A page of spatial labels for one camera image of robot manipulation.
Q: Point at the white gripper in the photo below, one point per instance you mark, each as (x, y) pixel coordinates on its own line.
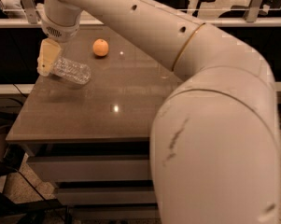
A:
(58, 32)

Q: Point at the clear plastic water bottle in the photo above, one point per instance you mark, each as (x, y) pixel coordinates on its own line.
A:
(79, 73)

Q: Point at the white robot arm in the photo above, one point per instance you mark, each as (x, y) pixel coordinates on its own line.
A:
(215, 147)

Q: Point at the orange fruit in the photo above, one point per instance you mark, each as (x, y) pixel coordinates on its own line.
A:
(100, 48)

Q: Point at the grey drawer cabinet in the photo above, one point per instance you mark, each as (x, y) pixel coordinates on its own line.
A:
(92, 141)

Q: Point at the metal rail post left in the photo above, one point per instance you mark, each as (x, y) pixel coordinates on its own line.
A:
(30, 11)

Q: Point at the metal rail post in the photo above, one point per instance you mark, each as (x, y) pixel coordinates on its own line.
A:
(30, 11)
(252, 12)

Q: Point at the metal rail post right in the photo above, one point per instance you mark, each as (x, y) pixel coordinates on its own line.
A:
(252, 12)

